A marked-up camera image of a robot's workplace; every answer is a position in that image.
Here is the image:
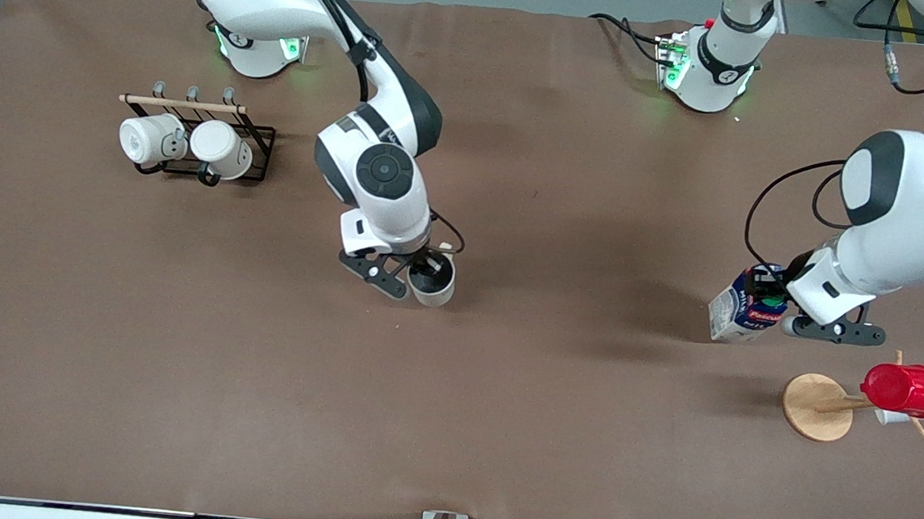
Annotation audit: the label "black cable with connector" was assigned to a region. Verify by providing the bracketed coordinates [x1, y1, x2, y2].
[844, 0, 924, 133]

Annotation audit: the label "white blue milk carton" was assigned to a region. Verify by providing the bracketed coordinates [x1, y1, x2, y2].
[706, 261, 793, 349]

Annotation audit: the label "black wire mug rack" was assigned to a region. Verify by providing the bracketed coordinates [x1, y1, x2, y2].
[112, 77, 280, 192]

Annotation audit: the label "brown table cover sheet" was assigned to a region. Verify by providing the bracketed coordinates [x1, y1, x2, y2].
[0, 0, 924, 519]

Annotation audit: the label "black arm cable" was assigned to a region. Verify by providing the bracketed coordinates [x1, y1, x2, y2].
[251, 0, 487, 258]
[740, 151, 850, 282]

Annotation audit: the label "wooden mug tree stand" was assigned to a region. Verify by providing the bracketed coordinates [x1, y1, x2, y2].
[779, 340, 924, 452]

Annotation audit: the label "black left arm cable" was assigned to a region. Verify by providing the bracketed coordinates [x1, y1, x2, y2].
[740, 151, 850, 282]

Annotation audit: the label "white mug grey inside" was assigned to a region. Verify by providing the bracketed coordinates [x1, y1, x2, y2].
[406, 238, 460, 310]

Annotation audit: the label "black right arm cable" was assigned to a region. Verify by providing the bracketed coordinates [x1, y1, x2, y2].
[251, 0, 487, 258]

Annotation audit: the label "white mug labelled bottom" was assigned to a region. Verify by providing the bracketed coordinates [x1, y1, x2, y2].
[116, 110, 191, 179]

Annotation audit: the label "black base cables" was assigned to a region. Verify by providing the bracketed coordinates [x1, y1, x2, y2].
[585, 12, 670, 66]

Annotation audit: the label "white mug plain bottom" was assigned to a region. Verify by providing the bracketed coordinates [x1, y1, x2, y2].
[186, 118, 257, 190]

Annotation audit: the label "red plastic cup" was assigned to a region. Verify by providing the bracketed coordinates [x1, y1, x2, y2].
[858, 360, 924, 420]

